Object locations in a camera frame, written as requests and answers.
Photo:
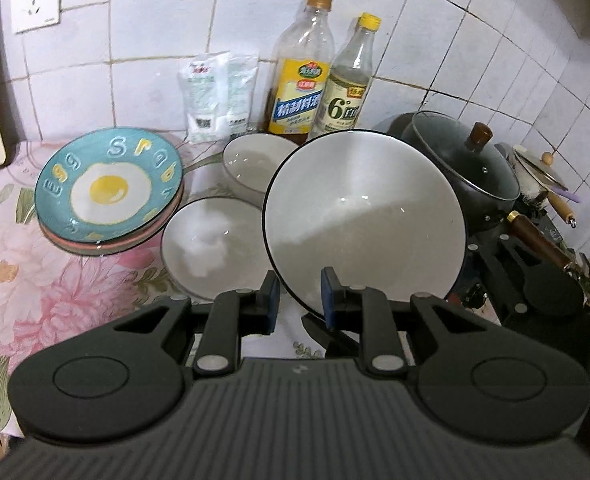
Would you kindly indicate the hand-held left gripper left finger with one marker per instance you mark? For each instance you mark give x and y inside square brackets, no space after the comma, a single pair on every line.
[273,302]

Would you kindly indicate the black pot with glass lid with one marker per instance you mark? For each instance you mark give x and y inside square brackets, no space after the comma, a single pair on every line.
[455,160]

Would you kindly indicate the pale label vinegar bottle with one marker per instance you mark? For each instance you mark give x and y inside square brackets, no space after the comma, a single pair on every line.
[342,100]

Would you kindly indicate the white ribbed bowl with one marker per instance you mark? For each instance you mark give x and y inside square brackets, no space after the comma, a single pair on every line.
[210,245]
[255,165]
[365,210]

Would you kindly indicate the pink rabbit print plate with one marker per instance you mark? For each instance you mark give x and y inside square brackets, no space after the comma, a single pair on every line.
[67,242]

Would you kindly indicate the white seasoning packet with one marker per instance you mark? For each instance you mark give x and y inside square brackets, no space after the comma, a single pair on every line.
[242,95]
[202,100]

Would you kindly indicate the yellow label cooking wine bottle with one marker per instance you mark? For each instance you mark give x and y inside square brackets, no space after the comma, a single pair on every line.
[297,100]

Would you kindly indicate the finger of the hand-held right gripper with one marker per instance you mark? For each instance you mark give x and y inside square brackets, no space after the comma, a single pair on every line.
[495,265]
[320,334]

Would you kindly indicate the blue fried egg plate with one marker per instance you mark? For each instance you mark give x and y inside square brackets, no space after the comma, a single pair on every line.
[110,185]

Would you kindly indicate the small cream pot with lid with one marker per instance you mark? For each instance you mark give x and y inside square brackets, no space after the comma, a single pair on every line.
[535,175]

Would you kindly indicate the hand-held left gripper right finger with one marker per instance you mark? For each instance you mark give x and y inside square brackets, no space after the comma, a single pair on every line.
[328,302]

